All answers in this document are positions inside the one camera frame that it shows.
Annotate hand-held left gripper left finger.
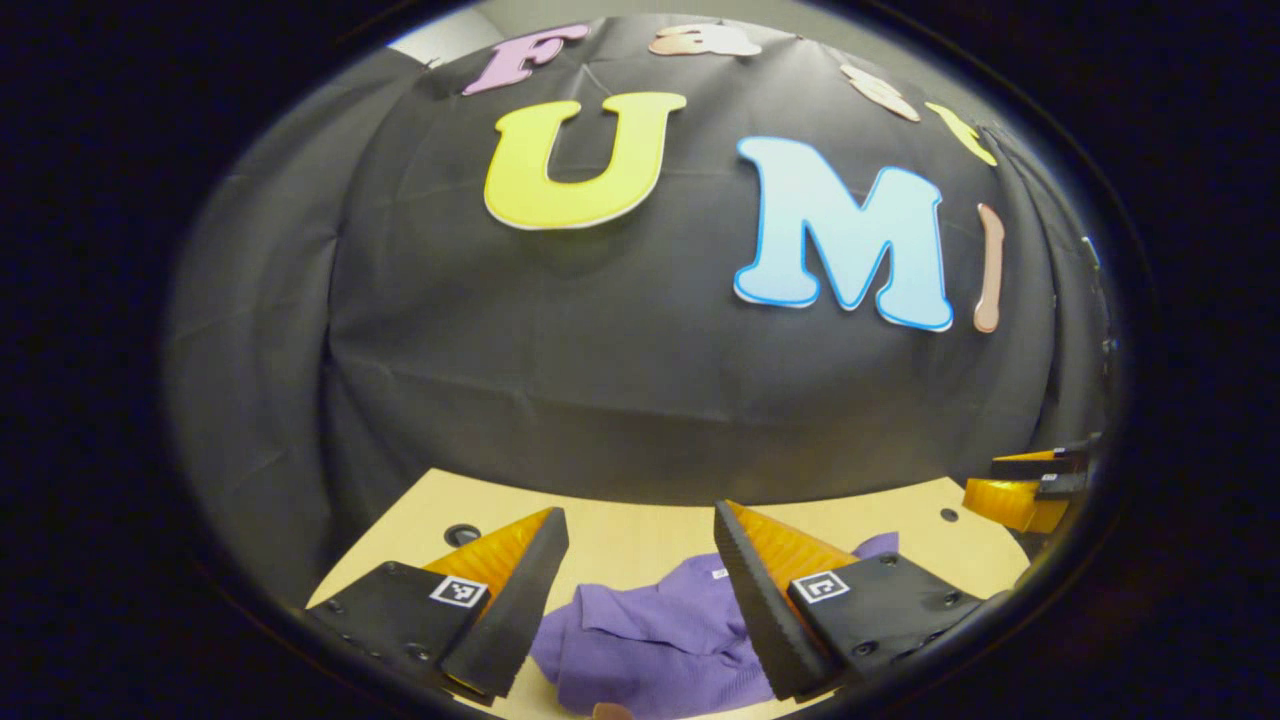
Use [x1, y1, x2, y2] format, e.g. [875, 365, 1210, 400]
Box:
[305, 507, 571, 707]

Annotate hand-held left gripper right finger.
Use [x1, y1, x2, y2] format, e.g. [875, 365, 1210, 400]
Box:
[713, 498, 1001, 701]

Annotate purple button shirt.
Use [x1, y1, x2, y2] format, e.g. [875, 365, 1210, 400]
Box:
[528, 530, 901, 720]

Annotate black backdrop cloth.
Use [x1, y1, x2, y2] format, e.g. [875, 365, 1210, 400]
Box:
[165, 10, 1116, 601]

